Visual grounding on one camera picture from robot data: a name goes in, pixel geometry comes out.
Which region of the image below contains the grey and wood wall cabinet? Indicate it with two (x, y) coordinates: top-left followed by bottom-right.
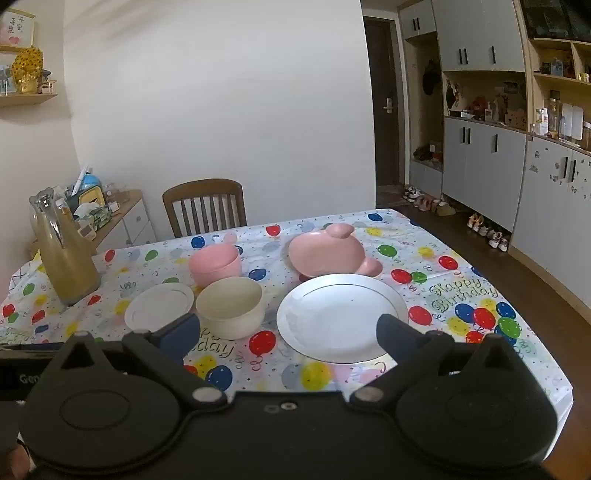
(397, 0), (591, 319)

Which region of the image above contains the pink bowl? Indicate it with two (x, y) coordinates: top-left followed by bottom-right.
(188, 244), (242, 289)

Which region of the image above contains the large white plate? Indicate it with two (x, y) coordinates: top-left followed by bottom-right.
(276, 274), (410, 364)

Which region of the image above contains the small white plate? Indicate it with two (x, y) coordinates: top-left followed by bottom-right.
(124, 282), (195, 333)

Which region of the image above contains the green tissue box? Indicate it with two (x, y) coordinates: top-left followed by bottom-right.
(74, 203), (114, 232)

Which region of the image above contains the pink bear-shaped plate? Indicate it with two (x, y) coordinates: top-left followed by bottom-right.
(288, 224), (384, 279)

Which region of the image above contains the framed picture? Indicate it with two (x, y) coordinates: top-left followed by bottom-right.
(0, 8), (37, 51)

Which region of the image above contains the cream bowl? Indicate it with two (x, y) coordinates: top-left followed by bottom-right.
(195, 276), (265, 340)

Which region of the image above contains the gold thermos jug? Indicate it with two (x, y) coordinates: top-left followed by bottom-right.
(28, 187), (102, 306)

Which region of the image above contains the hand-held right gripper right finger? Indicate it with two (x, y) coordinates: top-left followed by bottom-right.
(350, 314), (523, 408)

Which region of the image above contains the gold flower ornament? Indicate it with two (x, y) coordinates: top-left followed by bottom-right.
(11, 46), (44, 93)

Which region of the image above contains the dark brown door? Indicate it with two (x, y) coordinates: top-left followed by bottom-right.
(362, 16), (402, 188)

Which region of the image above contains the wooden wall shelf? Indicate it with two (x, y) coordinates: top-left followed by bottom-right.
(0, 44), (58, 108)

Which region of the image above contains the glass jar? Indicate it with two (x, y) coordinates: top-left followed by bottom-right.
(545, 98), (560, 138)

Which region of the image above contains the balloon print tablecloth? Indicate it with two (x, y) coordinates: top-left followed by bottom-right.
(0, 208), (575, 444)

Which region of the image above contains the wooden chair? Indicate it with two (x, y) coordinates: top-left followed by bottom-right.
(161, 178), (247, 239)

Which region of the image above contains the white side cabinet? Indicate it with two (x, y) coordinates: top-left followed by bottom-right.
(28, 189), (158, 259)

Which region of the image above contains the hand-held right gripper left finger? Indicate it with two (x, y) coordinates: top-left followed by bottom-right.
(59, 314), (228, 408)

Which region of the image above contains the white plastic container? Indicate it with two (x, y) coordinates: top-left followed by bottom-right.
(561, 102), (585, 139)

